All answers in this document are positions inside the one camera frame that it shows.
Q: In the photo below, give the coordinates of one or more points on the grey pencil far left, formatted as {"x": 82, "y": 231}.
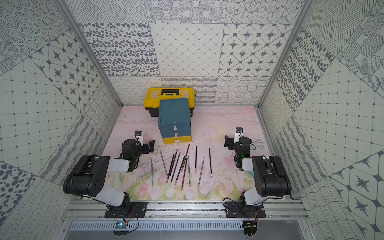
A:
{"x": 152, "y": 173}

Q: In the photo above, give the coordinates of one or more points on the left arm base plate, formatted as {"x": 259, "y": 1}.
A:
{"x": 135, "y": 209}

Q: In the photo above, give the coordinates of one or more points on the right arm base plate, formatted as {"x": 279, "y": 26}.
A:
{"x": 234, "y": 210}

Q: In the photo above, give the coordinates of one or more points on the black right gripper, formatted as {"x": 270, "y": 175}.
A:
{"x": 231, "y": 142}

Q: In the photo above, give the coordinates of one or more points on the red black pencil long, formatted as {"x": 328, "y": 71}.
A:
{"x": 186, "y": 153}

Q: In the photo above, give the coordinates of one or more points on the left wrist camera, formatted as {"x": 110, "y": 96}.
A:
{"x": 139, "y": 137}

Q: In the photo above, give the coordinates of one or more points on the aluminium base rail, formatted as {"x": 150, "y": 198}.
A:
{"x": 188, "y": 210}

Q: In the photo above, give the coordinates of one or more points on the yellow black toolbox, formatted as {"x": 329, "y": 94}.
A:
{"x": 154, "y": 95}

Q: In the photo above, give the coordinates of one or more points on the yellow bottom drawer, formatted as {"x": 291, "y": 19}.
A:
{"x": 175, "y": 140}

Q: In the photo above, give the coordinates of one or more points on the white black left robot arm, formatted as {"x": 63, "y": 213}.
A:
{"x": 88, "y": 177}

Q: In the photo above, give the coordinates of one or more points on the white slotted cable duct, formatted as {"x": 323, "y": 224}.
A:
{"x": 157, "y": 225}

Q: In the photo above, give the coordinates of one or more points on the grey pencil middle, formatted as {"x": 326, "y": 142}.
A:
{"x": 189, "y": 170}

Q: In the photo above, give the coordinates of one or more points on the grey pencil right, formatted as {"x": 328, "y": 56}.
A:
{"x": 201, "y": 172}

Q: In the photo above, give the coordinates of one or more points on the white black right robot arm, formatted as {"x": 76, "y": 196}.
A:
{"x": 271, "y": 180}

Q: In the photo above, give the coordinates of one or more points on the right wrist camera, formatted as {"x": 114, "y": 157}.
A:
{"x": 238, "y": 134}

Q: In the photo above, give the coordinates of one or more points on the teal drawer cabinet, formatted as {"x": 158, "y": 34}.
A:
{"x": 175, "y": 118}

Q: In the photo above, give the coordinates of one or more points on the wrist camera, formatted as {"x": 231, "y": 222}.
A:
{"x": 238, "y": 134}
{"x": 139, "y": 137}

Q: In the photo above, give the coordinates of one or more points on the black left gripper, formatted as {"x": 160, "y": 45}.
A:
{"x": 146, "y": 146}

